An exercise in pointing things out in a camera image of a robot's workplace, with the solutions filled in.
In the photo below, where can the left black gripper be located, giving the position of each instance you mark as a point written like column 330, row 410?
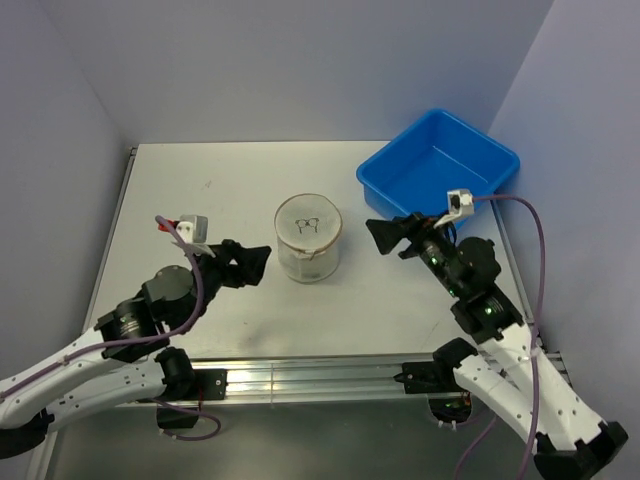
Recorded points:
column 250, row 262

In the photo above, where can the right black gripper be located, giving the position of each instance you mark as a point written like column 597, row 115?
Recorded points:
column 387, row 232

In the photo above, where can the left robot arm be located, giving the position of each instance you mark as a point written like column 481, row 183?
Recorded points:
column 127, row 356

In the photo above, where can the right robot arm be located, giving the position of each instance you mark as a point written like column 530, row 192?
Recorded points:
column 498, row 360

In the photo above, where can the blue plastic bin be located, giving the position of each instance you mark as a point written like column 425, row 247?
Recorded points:
column 436, row 154

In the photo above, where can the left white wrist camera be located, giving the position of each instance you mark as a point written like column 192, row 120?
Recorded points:
column 192, row 229

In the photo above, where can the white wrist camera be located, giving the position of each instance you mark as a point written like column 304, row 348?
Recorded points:
column 192, row 229
column 460, row 206

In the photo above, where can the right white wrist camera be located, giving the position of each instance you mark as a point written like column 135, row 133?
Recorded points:
column 460, row 206

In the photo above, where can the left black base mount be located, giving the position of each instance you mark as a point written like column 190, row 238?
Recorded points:
column 208, row 385

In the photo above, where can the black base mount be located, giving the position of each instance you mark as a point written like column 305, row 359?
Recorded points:
column 425, row 377
column 208, row 385

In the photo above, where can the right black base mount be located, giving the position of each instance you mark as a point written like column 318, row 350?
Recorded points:
column 425, row 377

